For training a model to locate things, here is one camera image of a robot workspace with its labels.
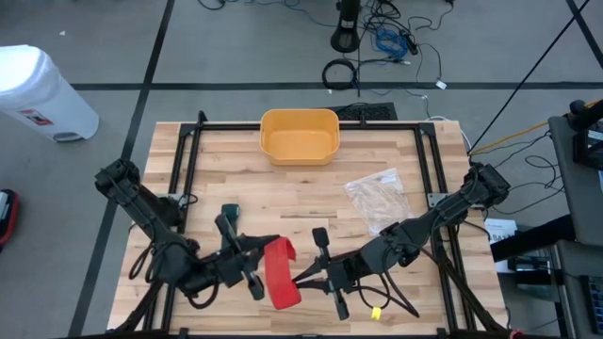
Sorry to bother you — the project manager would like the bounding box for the blue cable bundle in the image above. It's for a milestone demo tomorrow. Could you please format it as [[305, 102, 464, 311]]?
[[374, 28, 409, 60]]

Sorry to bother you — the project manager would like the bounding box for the black aluminium table frame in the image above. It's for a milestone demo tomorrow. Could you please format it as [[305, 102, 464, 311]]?
[[115, 110, 508, 339]]

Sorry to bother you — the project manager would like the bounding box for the grey desk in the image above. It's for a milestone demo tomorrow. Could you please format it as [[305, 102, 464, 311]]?
[[548, 115, 603, 246]]

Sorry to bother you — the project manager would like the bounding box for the long yellow cable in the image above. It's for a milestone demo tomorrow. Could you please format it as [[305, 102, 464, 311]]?
[[468, 98, 603, 156]]

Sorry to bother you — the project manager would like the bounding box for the black desk device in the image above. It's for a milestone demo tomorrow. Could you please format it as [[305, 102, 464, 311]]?
[[567, 98, 603, 170]]

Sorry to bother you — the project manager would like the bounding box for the white paper sheet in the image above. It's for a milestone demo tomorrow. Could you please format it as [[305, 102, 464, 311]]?
[[483, 218, 518, 274]]

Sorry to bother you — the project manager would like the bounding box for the green elastic bandage roll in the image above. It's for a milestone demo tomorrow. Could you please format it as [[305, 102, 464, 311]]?
[[220, 202, 242, 236]]

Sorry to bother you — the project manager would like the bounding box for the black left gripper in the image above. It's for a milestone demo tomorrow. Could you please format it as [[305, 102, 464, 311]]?
[[209, 214, 281, 301]]

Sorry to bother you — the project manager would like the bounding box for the white trash bin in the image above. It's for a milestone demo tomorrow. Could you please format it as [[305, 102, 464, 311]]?
[[0, 44, 101, 143]]

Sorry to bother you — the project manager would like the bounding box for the red elastic bandage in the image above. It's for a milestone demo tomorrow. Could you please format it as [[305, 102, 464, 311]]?
[[263, 236, 302, 311]]

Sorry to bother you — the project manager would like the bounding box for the black diagonal strut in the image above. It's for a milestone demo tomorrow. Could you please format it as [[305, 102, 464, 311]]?
[[468, 0, 593, 154]]

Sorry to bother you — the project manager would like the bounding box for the clear plastic bag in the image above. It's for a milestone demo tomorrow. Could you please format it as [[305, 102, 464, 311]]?
[[343, 168, 416, 237]]

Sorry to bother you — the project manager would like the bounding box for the black floor stand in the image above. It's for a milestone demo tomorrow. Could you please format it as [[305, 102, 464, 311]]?
[[329, 0, 362, 98]]

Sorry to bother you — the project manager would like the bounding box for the yellow plastic basin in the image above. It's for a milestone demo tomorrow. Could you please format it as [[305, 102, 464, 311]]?
[[259, 108, 341, 167]]

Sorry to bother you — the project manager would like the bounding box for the coiled black cable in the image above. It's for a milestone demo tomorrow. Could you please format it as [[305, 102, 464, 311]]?
[[321, 58, 358, 91]]

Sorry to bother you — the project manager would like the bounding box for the red and black object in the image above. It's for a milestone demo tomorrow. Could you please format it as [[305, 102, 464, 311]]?
[[0, 188, 21, 253]]

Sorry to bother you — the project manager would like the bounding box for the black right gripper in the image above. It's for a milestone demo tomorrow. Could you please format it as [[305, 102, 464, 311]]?
[[291, 227, 378, 321]]

